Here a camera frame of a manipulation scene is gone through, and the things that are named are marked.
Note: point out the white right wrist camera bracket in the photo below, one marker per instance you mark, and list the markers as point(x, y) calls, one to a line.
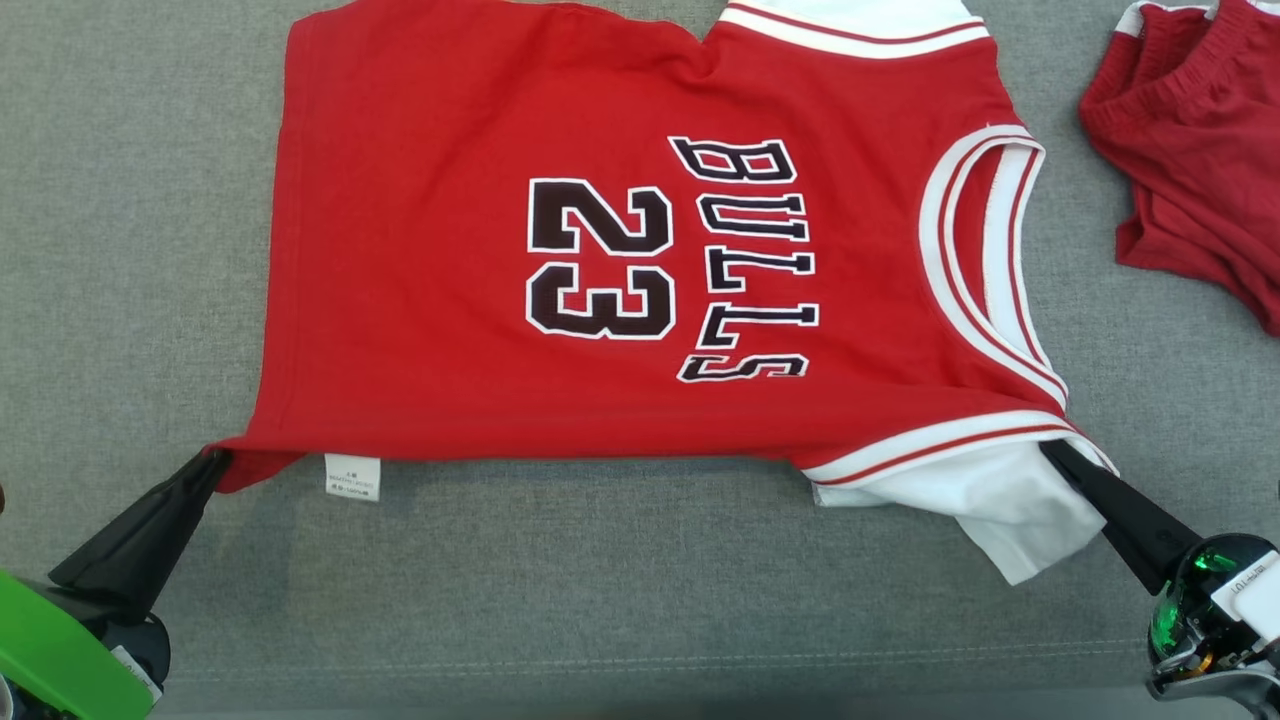
point(1255, 600)

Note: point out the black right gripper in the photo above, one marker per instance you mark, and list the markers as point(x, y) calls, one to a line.
point(1190, 610)

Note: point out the red white basketball jersey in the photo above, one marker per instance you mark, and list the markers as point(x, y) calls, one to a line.
point(420, 300)

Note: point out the red shorts with white stripe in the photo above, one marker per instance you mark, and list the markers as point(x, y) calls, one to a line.
point(1200, 150)

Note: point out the green left wrist camera bracket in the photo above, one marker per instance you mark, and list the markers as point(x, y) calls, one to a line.
point(50, 660)

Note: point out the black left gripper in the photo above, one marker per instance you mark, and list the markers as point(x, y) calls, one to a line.
point(140, 640)

